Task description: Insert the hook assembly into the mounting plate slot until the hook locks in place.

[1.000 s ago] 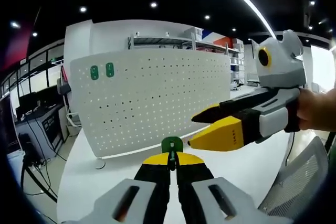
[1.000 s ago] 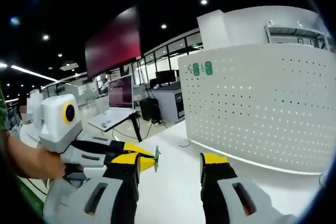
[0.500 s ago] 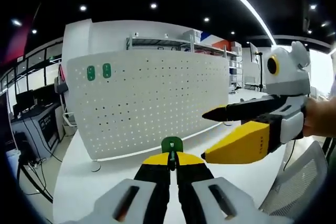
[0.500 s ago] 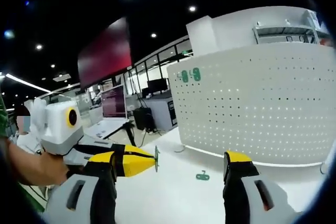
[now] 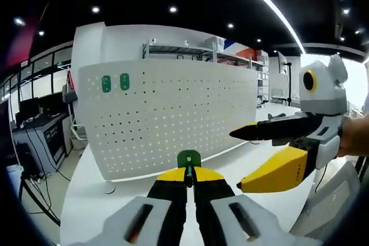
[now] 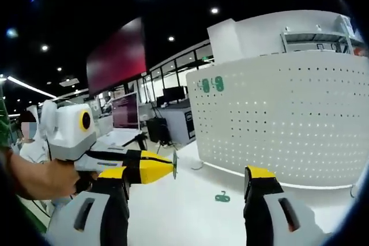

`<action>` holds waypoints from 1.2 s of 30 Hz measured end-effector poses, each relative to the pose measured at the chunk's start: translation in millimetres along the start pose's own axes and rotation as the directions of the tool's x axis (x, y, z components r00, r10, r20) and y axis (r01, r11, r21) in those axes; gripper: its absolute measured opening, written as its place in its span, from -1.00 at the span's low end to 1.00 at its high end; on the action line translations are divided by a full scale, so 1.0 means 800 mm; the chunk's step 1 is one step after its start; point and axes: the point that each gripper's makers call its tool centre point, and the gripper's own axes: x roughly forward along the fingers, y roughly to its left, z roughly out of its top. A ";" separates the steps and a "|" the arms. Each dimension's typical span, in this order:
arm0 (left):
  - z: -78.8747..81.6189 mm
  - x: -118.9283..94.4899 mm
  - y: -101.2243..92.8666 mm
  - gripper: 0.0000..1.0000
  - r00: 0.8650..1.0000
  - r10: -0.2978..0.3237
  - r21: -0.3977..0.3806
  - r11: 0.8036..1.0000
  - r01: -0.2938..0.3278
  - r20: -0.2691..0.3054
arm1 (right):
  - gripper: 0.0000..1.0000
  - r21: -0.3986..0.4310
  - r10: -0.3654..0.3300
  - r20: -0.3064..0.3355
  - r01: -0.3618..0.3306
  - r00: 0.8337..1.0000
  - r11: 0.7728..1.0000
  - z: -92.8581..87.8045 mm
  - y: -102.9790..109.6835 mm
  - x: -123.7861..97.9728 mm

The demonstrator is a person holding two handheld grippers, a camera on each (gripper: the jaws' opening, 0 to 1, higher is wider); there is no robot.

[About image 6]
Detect black computer tower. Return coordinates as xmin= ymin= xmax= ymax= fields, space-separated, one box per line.
xmin=146 ymin=116 xmax=171 ymax=144

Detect black top counter desk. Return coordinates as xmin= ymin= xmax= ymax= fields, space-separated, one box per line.
xmin=157 ymin=102 xmax=198 ymax=145

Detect white perforated mounting plate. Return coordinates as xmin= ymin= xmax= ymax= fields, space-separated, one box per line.
xmin=186 ymin=51 xmax=369 ymax=198

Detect round ceiling spotlights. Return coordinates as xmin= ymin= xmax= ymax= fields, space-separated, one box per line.
xmin=40 ymin=0 xmax=289 ymax=73

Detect black computer monitor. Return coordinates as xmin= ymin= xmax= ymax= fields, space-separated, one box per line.
xmin=162 ymin=85 xmax=187 ymax=104

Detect long ceiling light strip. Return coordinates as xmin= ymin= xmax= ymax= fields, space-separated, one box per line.
xmin=6 ymin=75 xmax=58 ymax=99

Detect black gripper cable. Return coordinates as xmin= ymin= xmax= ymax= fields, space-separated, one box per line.
xmin=43 ymin=135 xmax=54 ymax=162

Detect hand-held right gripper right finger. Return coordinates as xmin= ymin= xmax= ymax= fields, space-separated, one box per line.
xmin=243 ymin=165 xmax=332 ymax=246

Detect large red wall screen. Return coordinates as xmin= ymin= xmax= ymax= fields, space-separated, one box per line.
xmin=85 ymin=16 xmax=148 ymax=97

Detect ceiling air vent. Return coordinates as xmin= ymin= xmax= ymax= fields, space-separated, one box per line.
xmin=58 ymin=78 xmax=80 ymax=87

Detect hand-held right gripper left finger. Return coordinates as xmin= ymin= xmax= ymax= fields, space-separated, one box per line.
xmin=46 ymin=166 xmax=131 ymax=246

